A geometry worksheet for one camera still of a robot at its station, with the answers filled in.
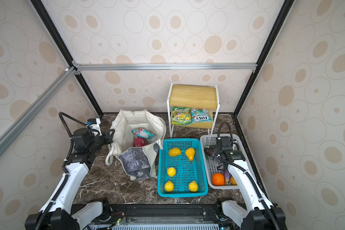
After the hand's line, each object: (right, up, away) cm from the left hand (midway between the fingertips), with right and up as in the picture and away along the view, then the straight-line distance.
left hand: (116, 127), depth 77 cm
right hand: (+60, -17, +5) cm, 63 cm away
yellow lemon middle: (+29, -26, +6) cm, 39 cm away
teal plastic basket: (+36, -27, +11) cm, 46 cm away
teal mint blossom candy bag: (+10, -3, +15) cm, 19 cm away
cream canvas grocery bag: (+4, -6, +21) cm, 22 cm away
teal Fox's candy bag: (+48, +8, +18) cm, 52 cm away
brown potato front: (+64, -30, +4) cm, 71 cm away
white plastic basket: (+51, -22, +3) cm, 55 cm away
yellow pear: (+41, -16, +15) cm, 47 cm away
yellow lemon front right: (+42, -32, +1) cm, 53 cm away
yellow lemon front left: (+28, -32, +1) cm, 43 cm away
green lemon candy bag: (+36, +7, +15) cm, 40 cm away
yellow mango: (+31, -16, +15) cm, 38 cm away
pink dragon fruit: (+8, -9, +16) cm, 20 cm away
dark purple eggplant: (+61, -28, +4) cm, 67 cm away
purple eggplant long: (+53, -16, +16) cm, 58 cm away
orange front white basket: (+56, -29, +2) cm, 63 cm away
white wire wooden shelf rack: (+47, +18, +7) cm, 51 cm away
